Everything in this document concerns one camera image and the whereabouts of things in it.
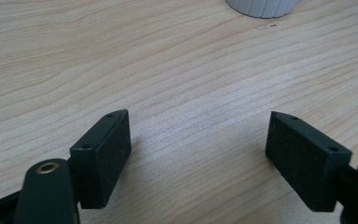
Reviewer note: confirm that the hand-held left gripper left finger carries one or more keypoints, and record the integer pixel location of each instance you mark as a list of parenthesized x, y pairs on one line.
[(101, 161)]

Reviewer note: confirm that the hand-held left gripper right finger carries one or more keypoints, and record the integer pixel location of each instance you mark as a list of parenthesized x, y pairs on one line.
[(306, 165)]

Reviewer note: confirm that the white ribbed cup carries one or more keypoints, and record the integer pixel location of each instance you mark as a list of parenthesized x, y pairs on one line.
[(262, 6)]

